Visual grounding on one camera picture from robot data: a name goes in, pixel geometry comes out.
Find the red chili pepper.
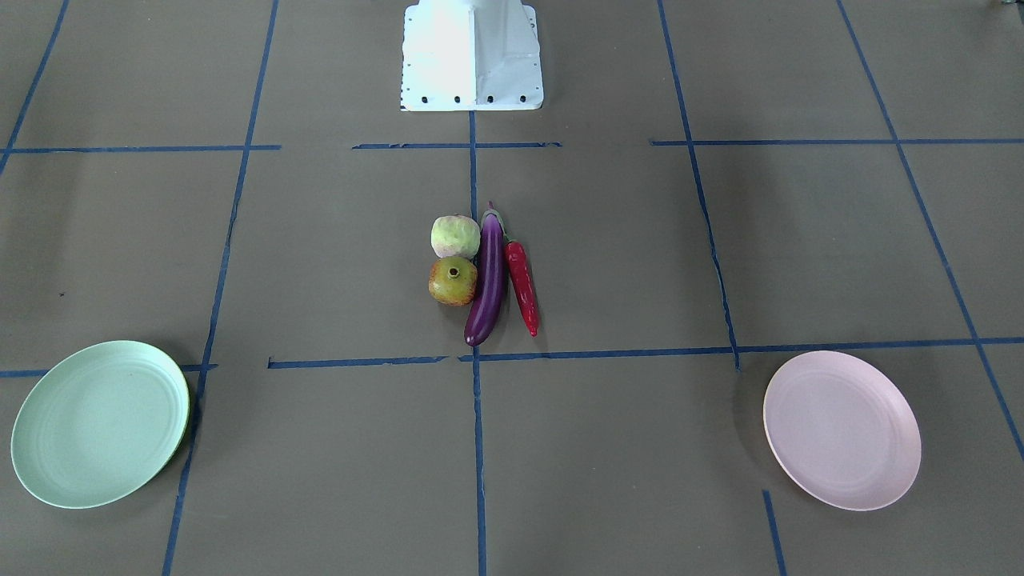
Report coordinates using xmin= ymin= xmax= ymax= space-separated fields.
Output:
xmin=505 ymin=241 xmax=540 ymax=337

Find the purple eggplant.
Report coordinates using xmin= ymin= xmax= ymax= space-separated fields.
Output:
xmin=464 ymin=203 xmax=507 ymax=347

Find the pale green round fruit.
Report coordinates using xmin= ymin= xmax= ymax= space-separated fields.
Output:
xmin=430 ymin=214 xmax=482 ymax=260

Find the pink plate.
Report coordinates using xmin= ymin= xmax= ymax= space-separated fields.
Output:
xmin=762 ymin=349 xmax=922 ymax=513

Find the light green plate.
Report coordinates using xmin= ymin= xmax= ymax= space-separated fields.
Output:
xmin=10 ymin=340 xmax=191 ymax=510

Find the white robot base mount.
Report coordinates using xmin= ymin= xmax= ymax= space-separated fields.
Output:
xmin=400 ymin=1 xmax=545 ymax=112

